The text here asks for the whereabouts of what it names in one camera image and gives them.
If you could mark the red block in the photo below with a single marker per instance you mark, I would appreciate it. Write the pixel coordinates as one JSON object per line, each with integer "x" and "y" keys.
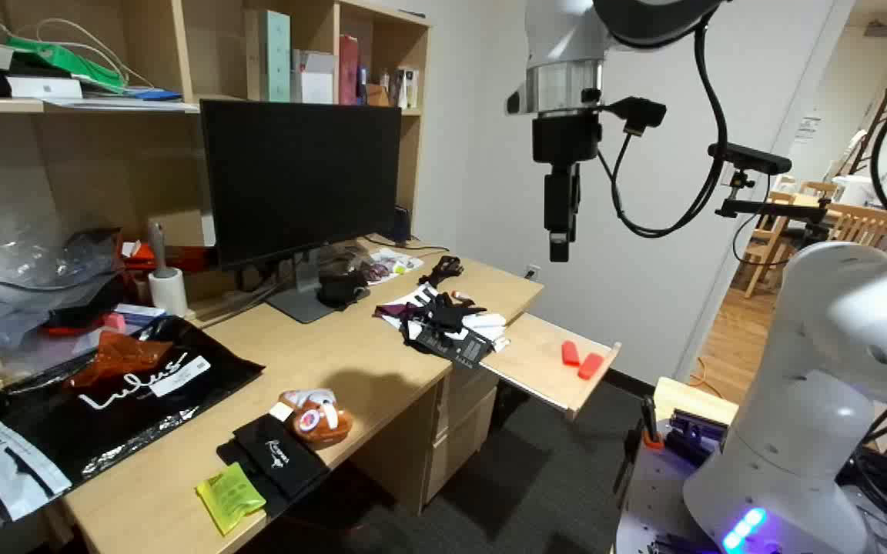
{"x": 590, "y": 366}
{"x": 569, "y": 355}

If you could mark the wooden shelf unit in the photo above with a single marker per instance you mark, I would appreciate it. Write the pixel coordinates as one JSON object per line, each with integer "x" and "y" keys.
{"x": 119, "y": 163}

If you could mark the pink book on shelf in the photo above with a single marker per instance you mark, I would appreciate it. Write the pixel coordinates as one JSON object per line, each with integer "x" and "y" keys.
{"x": 348, "y": 63}

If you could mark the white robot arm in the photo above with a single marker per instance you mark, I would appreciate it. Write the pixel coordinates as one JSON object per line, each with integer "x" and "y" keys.
{"x": 824, "y": 370}

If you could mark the black computer monitor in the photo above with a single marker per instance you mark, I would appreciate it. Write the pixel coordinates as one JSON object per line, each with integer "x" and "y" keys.
{"x": 289, "y": 180}

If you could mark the black pouch with logo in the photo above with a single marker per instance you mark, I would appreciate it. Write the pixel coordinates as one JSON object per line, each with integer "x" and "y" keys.
{"x": 274, "y": 462}

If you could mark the green item on shelf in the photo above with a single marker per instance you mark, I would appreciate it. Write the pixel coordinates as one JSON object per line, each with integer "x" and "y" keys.
{"x": 71, "y": 61}

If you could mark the teal book on shelf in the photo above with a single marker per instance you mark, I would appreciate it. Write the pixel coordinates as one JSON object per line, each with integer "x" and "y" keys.
{"x": 280, "y": 57}

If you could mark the yellow green packet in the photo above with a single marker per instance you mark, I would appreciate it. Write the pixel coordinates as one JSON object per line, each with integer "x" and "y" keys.
{"x": 229, "y": 497}

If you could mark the white paper roll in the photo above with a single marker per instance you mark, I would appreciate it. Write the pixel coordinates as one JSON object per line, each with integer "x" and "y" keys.
{"x": 164, "y": 281}

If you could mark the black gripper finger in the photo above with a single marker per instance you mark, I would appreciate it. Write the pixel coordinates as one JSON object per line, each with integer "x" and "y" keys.
{"x": 570, "y": 223}
{"x": 556, "y": 227}

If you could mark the orange cloth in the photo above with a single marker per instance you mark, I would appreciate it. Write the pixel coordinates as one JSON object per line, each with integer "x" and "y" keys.
{"x": 116, "y": 360}

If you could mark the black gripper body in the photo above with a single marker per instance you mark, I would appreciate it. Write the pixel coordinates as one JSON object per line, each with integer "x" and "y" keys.
{"x": 565, "y": 144}

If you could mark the large black plastic bag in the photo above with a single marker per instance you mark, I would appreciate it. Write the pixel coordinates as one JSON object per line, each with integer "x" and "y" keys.
{"x": 58, "y": 440}

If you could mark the wooden desk drawer unit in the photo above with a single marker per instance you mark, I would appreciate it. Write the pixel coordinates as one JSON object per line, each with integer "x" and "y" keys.
{"x": 429, "y": 443}

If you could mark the red block left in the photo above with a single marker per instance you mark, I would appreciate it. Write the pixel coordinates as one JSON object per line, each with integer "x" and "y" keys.
{"x": 569, "y": 355}

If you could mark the red block right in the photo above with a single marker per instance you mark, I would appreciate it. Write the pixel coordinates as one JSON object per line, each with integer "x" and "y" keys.
{"x": 590, "y": 366}

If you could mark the clear plastic bag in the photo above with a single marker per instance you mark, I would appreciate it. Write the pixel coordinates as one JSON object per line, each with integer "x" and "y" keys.
{"x": 45, "y": 269}

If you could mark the dark round object on desk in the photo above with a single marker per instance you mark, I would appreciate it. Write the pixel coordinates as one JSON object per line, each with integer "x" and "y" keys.
{"x": 339, "y": 277}

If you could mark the brown plush dog toy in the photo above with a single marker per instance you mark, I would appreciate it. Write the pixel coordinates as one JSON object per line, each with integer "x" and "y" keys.
{"x": 317, "y": 417}

